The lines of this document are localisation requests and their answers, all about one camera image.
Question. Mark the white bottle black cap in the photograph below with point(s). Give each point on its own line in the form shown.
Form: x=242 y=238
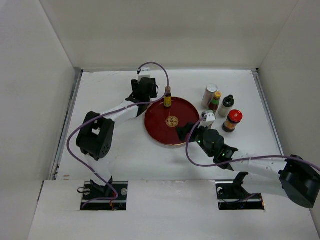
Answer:
x=226 y=106

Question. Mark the yellow cap chili sauce bottle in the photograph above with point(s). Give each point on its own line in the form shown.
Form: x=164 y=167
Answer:
x=215 y=102

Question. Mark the small yellow label sauce bottle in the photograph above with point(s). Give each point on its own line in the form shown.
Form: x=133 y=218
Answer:
x=167 y=100

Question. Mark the silver lid tall canister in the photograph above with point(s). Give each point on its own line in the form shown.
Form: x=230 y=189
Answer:
x=209 y=94

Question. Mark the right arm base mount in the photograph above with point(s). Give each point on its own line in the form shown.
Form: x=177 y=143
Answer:
x=231 y=195

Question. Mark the red round tray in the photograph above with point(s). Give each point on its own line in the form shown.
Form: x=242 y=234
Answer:
x=161 y=122

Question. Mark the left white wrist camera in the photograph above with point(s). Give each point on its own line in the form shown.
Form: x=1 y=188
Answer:
x=144 y=72

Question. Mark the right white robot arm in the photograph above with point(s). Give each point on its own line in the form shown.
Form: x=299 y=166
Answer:
x=287 y=176

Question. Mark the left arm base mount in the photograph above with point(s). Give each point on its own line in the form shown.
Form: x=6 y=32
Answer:
x=97 y=197

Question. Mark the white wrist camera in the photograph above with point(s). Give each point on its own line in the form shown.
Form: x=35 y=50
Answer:
x=208 y=118
x=144 y=72

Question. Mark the red lid sauce jar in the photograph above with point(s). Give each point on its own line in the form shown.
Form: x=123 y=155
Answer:
x=234 y=117

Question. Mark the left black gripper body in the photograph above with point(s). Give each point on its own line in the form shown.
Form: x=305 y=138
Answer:
x=152 y=95

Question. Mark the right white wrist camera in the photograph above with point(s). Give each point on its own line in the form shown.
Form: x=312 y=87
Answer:
x=208 y=118

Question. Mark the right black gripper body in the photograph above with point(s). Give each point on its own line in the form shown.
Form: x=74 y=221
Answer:
x=198 y=135

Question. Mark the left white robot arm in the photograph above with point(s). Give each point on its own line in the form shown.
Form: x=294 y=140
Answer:
x=95 y=135

